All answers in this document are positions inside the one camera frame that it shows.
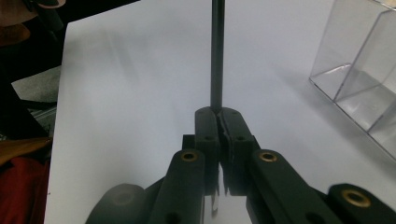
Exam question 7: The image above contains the red cloth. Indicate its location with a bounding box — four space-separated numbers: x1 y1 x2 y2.
0 157 51 224

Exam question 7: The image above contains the thin black makeup brush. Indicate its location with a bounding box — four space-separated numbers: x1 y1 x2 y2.
210 0 226 114

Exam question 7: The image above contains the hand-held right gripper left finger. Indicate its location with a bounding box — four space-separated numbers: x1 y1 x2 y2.
181 105 222 197

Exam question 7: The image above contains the brown cloth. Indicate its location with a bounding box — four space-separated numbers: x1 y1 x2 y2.
0 137 53 166

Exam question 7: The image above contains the clear acrylic organizer box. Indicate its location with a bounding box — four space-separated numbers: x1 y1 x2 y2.
308 0 396 161

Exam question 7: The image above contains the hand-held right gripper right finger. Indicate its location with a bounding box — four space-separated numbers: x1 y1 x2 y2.
218 106 261 197

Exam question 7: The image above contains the aluminium frame rail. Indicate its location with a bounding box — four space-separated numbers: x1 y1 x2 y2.
27 105 59 132

